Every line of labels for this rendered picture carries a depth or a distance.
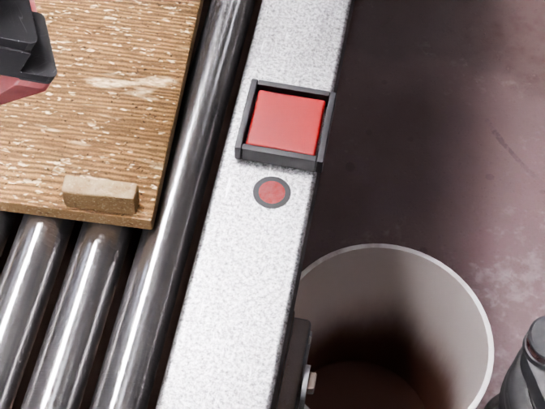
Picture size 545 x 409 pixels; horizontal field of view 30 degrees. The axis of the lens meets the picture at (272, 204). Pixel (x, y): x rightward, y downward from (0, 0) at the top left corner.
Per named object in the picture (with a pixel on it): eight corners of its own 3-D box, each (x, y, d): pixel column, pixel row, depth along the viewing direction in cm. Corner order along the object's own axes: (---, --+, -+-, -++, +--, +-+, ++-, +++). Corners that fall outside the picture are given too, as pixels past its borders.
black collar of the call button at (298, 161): (335, 103, 90) (336, 92, 89) (321, 174, 86) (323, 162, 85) (251, 89, 91) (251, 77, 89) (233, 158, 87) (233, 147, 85)
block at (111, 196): (141, 200, 82) (138, 181, 80) (136, 218, 81) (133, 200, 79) (69, 191, 82) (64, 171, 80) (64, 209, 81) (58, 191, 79)
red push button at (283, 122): (324, 109, 90) (326, 99, 89) (314, 164, 87) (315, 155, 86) (258, 97, 90) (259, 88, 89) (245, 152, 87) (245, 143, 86)
